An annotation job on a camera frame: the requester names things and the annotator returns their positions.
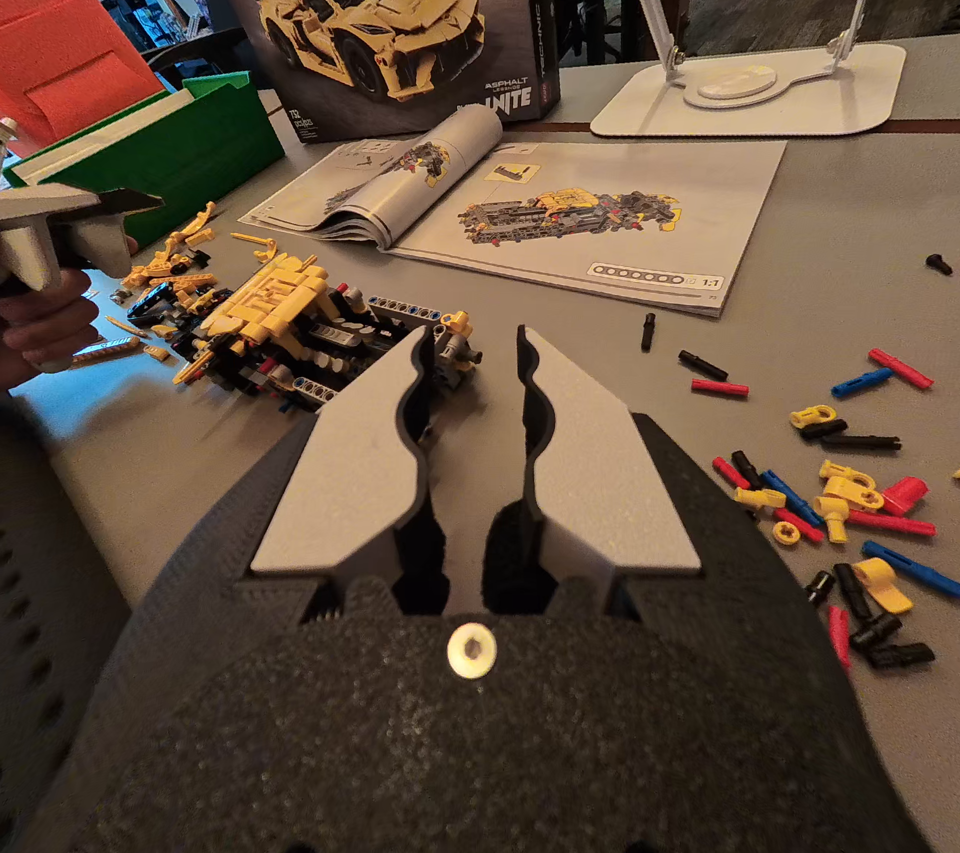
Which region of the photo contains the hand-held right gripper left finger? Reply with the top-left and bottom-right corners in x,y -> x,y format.
249,325 -> 453,616

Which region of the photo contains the person's left hand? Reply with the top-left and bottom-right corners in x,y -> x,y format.
0,266 -> 102,391

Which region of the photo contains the partly built toy car model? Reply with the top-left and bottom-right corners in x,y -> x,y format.
172,253 -> 485,417

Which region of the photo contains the black dimpled armrest pad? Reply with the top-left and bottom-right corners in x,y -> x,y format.
0,395 -> 132,832

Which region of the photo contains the grey desk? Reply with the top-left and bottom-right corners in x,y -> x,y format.
0,39 -> 960,853

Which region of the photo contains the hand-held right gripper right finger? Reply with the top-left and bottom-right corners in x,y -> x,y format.
482,325 -> 704,616

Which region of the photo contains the orange fabric bag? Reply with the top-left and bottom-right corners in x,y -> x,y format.
0,0 -> 166,157

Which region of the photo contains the green plastic bin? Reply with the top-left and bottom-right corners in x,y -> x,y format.
3,71 -> 286,247

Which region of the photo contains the large scatter of coloured pins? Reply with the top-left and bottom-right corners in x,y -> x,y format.
639,313 -> 960,674

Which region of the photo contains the instruction booklet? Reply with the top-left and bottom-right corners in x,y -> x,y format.
238,110 -> 789,319

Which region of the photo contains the white paper bag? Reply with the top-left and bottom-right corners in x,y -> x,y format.
11,91 -> 198,183

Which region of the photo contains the pile of yellow body panels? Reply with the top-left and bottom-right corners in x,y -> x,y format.
71,200 -> 280,368

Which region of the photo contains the instruction sheet on stand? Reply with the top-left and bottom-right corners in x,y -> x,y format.
510,0 -> 960,138

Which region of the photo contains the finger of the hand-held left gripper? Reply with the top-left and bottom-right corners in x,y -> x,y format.
0,183 -> 103,294
71,187 -> 166,279

